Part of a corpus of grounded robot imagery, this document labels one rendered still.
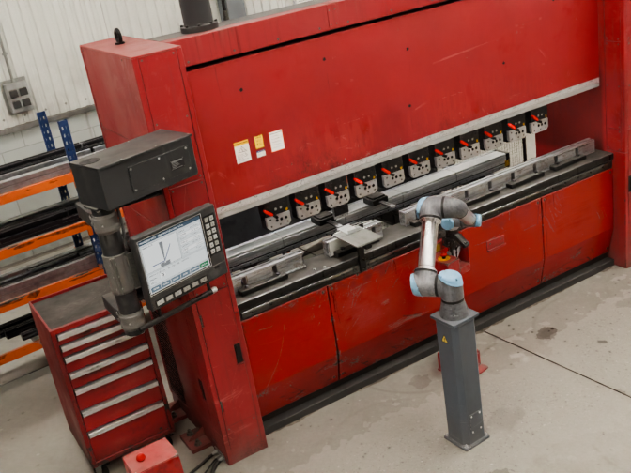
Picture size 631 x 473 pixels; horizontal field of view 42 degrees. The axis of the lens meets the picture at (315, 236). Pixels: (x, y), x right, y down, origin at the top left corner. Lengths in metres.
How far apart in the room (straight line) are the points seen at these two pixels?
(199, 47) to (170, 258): 1.10
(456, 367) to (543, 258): 1.72
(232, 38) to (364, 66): 0.84
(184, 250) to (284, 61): 1.23
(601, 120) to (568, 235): 0.83
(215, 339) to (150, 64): 1.46
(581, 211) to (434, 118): 1.46
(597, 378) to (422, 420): 1.07
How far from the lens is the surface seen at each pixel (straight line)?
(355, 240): 4.71
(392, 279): 5.02
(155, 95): 3.95
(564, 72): 5.79
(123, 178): 3.61
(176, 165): 3.75
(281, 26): 4.42
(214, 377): 4.49
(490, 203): 5.37
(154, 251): 3.73
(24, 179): 5.67
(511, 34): 5.41
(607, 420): 4.83
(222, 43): 4.27
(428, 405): 4.98
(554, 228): 5.86
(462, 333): 4.26
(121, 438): 4.88
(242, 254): 4.87
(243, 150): 4.41
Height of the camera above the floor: 2.86
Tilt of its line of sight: 22 degrees down
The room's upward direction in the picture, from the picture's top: 10 degrees counter-clockwise
